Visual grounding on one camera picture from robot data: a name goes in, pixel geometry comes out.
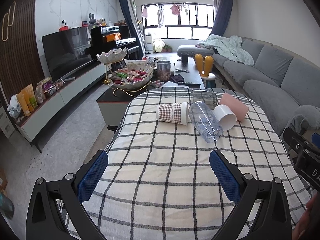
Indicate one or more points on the light teal blanket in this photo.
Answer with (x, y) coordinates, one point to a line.
(228, 47)

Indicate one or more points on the red white toy figure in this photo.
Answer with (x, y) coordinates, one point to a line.
(63, 26)

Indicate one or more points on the orange snack bag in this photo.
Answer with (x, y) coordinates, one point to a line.
(27, 100)

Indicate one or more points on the grey rabbit plush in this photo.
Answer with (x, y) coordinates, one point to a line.
(92, 20)

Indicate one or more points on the black remote control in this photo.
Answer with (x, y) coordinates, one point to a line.
(189, 84)

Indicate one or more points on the clear plastic cup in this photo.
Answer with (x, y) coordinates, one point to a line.
(205, 122)

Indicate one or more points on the upper white lotus bowl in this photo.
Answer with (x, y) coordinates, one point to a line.
(113, 56)

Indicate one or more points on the navy curtain left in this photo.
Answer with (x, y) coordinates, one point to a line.
(129, 13)

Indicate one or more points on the pink cup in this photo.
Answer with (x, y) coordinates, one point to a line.
(236, 106)

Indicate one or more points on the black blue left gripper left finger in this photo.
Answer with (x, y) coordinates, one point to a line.
(44, 219)

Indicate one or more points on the white plastic bag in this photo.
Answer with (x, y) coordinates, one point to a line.
(14, 109)

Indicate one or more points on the black white checkered tablecloth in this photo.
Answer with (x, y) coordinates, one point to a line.
(159, 184)

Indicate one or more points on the potted plant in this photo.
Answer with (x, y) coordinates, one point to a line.
(167, 48)

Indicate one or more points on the white cup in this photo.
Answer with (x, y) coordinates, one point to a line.
(225, 116)

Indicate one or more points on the pink hanging garment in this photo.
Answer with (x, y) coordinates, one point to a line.
(175, 9)

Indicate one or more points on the grey sectional sofa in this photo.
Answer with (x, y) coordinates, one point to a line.
(284, 84)

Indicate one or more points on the navy curtain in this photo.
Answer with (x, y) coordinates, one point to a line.
(223, 13)
(129, 13)

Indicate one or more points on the white tv cabinet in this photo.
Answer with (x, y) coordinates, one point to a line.
(33, 126)

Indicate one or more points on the brown checkered paper cup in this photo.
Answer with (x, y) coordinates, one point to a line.
(175, 113)

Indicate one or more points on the white air purifier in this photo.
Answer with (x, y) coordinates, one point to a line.
(148, 42)

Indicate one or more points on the lower snack bowl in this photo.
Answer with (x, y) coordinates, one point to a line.
(132, 76)

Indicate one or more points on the yellow rabbit ear stool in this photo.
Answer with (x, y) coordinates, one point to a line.
(204, 66)

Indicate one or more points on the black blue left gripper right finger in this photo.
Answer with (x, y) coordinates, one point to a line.
(272, 221)

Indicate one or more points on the dark coffee table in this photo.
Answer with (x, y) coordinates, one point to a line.
(113, 103)

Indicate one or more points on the clear jar of nuts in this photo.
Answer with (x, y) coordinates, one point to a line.
(163, 70)

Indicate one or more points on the smoky grey glass cup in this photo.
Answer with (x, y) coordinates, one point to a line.
(206, 96)

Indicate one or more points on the gold bowl stand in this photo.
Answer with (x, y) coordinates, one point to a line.
(110, 68)

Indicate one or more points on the black cup on table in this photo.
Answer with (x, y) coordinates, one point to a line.
(184, 58)

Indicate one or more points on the navy curtain right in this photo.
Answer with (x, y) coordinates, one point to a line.
(223, 13)

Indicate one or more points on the black upright piano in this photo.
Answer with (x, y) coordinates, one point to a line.
(104, 39)

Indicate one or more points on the black flat television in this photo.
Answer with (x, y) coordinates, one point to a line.
(65, 51)

